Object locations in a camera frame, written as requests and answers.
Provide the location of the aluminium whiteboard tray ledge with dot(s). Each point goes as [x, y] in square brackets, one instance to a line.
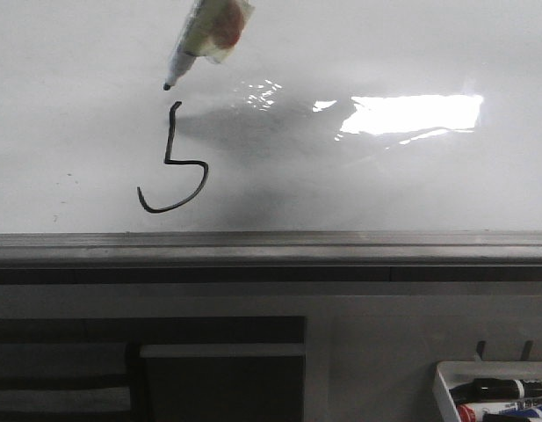
[212, 249]

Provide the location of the black wall hook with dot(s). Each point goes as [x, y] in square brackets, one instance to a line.
[526, 351]
[479, 350]

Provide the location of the left black wall hook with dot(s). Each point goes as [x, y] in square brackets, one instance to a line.
[479, 350]

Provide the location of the right black wall hook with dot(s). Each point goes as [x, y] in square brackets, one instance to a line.
[526, 351]

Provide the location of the black capped marker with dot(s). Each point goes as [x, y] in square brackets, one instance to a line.
[494, 389]

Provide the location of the white whiteboard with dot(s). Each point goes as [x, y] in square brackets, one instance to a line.
[328, 115]

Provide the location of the white marker with taped magnet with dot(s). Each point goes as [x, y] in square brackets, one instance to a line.
[211, 30]

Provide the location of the blue capped marker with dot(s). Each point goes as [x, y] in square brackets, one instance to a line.
[516, 417]

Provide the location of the red capped marker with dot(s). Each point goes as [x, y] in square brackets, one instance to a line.
[475, 411]

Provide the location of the white marker tray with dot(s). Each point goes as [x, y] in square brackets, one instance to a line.
[450, 374]

